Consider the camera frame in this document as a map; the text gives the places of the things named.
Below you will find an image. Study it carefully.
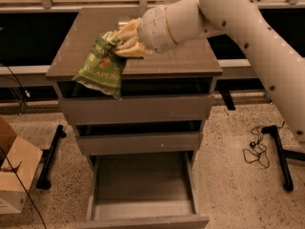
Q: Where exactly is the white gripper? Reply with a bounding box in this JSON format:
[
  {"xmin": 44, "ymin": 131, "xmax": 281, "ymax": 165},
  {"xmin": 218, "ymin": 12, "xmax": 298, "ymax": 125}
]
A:
[{"xmin": 113, "ymin": 6, "xmax": 175, "ymax": 58}]

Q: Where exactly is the green jalapeno chip bag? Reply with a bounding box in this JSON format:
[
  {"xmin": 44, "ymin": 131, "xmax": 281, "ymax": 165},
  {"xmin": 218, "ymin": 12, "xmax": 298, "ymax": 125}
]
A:
[{"xmin": 72, "ymin": 31, "xmax": 127, "ymax": 99}]

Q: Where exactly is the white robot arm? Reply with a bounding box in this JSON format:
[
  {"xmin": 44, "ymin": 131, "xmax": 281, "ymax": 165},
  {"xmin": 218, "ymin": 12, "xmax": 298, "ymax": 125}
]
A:
[{"xmin": 114, "ymin": 0, "xmax": 305, "ymax": 142}]

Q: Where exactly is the grey top drawer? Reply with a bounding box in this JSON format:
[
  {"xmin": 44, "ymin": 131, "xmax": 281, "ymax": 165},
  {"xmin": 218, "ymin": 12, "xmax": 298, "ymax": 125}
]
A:
[{"xmin": 58, "ymin": 77, "xmax": 214, "ymax": 125}]

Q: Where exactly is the grey drawer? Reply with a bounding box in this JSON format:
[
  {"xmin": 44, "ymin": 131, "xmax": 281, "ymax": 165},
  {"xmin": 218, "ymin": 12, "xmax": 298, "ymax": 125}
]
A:
[
  {"xmin": 77, "ymin": 152, "xmax": 209, "ymax": 229},
  {"xmin": 58, "ymin": 77, "xmax": 214, "ymax": 125},
  {"xmin": 76, "ymin": 120, "xmax": 203, "ymax": 156}
]

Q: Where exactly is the grey middle drawer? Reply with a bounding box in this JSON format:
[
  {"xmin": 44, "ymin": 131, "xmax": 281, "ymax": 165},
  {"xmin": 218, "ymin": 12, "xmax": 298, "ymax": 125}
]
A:
[{"xmin": 76, "ymin": 120, "xmax": 203, "ymax": 156}]

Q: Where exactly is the grey drawer cabinet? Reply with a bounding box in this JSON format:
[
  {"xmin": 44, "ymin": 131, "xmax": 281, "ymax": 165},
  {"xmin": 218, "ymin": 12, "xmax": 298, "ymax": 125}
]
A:
[{"xmin": 45, "ymin": 6, "xmax": 224, "ymax": 229}]

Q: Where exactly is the grey bottom drawer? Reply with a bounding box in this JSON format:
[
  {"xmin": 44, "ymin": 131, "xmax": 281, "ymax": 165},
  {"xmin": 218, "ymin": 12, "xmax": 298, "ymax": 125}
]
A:
[{"xmin": 77, "ymin": 152, "xmax": 209, "ymax": 229}]

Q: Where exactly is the cardboard box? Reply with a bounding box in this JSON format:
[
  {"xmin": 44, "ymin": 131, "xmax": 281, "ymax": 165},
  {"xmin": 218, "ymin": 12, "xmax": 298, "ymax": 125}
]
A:
[{"xmin": 0, "ymin": 116, "xmax": 43, "ymax": 214}]

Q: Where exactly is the black left stand leg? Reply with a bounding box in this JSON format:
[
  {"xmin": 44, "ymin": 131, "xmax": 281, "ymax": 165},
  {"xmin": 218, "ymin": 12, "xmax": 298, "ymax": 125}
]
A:
[{"xmin": 36, "ymin": 125, "xmax": 67, "ymax": 190}]

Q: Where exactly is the black stand leg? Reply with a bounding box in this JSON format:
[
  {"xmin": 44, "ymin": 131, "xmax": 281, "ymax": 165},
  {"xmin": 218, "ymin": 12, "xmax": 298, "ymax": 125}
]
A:
[
  {"xmin": 261, "ymin": 125, "xmax": 305, "ymax": 192},
  {"xmin": 36, "ymin": 125, "xmax": 67, "ymax": 190}
]

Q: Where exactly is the black right stand leg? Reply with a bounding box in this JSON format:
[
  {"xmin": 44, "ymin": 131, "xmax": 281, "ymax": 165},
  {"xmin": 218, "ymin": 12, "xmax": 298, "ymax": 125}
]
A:
[{"xmin": 261, "ymin": 125, "xmax": 305, "ymax": 192}]

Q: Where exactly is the grey horizontal rail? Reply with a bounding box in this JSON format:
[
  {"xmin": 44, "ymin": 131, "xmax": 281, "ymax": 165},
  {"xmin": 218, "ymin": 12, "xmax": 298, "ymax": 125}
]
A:
[{"xmin": 0, "ymin": 59, "xmax": 256, "ymax": 88}]

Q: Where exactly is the black cable at left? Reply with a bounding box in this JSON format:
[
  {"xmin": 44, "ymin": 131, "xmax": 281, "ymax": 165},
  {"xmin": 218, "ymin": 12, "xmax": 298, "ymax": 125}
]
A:
[{"xmin": 0, "ymin": 64, "xmax": 49, "ymax": 229}]

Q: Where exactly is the black floor cable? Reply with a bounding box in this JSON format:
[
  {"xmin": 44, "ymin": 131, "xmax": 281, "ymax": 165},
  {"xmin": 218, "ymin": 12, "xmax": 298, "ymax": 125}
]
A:
[{"xmin": 243, "ymin": 121, "xmax": 287, "ymax": 170}]

